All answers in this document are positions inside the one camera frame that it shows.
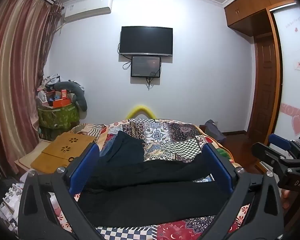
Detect white wardrobe door with hearts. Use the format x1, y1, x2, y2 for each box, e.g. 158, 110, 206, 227
270, 2, 300, 147

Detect black pants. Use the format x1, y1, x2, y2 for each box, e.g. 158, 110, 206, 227
77, 152, 250, 228

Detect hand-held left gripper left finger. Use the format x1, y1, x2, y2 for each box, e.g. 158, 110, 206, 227
17, 142, 110, 240

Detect small wall-mounted monitor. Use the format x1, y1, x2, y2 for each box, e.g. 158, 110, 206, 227
131, 56, 162, 78

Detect pile of household clutter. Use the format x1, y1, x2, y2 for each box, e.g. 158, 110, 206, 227
36, 74, 63, 107

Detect white air conditioner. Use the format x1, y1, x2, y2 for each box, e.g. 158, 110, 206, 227
62, 0, 113, 23

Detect grey bag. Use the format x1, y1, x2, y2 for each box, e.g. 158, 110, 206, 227
205, 119, 227, 143

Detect dark navy folded garment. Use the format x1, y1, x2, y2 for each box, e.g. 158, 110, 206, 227
100, 131, 145, 166

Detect orange flat box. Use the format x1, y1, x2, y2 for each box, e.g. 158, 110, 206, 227
52, 97, 72, 108

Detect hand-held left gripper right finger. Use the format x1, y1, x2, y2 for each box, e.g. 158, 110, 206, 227
202, 143, 284, 240

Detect yellow foam bed guard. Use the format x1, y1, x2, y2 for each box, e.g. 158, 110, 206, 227
126, 104, 157, 119

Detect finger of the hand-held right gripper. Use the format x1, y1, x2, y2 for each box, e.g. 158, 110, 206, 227
252, 142, 290, 174
268, 133, 294, 155

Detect wall-mounted black television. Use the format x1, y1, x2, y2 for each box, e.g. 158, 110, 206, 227
119, 26, 173, 57

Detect pile of papers and packets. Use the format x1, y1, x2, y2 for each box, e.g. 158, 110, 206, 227
0, 171, 54, 233

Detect blue jeans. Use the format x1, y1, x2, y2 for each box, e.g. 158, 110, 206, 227
101, 139, 117, 157

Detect wooden overhead cabinet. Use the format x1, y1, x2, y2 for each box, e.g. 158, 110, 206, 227
224, 0, 297, 37

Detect light wooden bedside table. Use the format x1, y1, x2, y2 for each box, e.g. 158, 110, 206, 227
15, 140, 54, 174

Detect patchwork patterned blanket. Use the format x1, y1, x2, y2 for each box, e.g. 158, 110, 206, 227
50, 117, 253, 240

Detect wooden lap desk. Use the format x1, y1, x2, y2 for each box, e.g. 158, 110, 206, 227
30, 132, 97, 174

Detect striped red curtain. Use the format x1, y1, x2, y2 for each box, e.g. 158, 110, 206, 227
0, 0, 63, 178

